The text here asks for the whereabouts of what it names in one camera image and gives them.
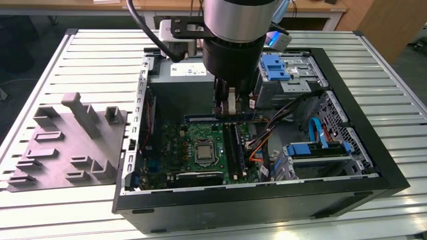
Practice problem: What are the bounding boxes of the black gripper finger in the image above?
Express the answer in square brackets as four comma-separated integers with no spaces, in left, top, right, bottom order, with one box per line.
[214,78,230,118]
[226,86,240,116]

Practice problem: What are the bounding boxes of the black RAM slot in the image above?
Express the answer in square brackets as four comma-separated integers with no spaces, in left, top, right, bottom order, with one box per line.
[222,122,239,180]

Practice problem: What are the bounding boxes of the grey power supply unit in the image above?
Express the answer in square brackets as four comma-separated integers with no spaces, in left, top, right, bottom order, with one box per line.
[148,58,216,123]

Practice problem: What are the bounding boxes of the blue plastic drive latch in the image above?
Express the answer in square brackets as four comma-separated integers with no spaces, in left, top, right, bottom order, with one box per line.
[260,55,291,82]

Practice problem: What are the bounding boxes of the silver CPU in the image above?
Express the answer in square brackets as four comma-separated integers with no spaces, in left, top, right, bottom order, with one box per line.
[194,144,216,162]

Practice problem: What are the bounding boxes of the metal drive cage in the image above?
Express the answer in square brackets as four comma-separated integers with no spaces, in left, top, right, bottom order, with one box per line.
[255,53,330,108]

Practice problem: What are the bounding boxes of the green motherboard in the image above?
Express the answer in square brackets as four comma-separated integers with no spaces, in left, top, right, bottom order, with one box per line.
[138,121,264,190]

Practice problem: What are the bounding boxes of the hard disk in blue carrier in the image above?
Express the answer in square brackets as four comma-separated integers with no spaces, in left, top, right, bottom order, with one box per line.
[286,141,354,158]

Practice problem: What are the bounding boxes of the black graphics card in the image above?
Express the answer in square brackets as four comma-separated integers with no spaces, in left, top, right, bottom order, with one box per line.
[175,170,224,187]

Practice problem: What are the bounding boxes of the metal disk bay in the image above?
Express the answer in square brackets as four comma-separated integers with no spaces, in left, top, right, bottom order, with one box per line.
[282,143,382,182]

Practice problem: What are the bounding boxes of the black PC case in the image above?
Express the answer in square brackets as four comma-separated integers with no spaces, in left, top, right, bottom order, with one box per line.
[111,46,411,235]

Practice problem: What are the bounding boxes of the grey parts rack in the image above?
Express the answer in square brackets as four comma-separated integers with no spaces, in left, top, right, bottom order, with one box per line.
[0,91,134,193]

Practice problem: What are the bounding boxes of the wooden cabinet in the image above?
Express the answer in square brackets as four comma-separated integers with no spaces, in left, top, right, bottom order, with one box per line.
[335,0,427,65]

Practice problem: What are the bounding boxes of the wooden desk white legs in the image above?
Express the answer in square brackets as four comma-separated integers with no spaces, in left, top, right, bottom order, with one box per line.
[0,0,349,31]

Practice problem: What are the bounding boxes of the black wire bundle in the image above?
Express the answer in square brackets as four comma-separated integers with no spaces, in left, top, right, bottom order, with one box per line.
[246,92,327,151]

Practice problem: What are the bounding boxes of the CPU socket metal frame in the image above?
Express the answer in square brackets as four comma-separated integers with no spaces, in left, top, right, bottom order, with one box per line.
[191,138,220,168]

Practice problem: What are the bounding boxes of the thick black camera cable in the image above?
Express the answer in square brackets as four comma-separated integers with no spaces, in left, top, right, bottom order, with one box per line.
[126,0,188,63]

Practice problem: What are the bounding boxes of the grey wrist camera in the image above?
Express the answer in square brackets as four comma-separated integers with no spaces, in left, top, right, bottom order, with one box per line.
[264,22,294,50]

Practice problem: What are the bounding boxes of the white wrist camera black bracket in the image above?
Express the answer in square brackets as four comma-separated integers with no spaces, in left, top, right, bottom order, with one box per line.
[158,16,215,61]

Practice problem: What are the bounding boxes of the orange wire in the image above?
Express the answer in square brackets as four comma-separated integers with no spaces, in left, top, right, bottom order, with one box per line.
[248,142,268,163]

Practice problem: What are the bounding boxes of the blue flat data wire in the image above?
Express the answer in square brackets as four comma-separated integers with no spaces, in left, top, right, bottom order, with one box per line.
[309,116,330,150]

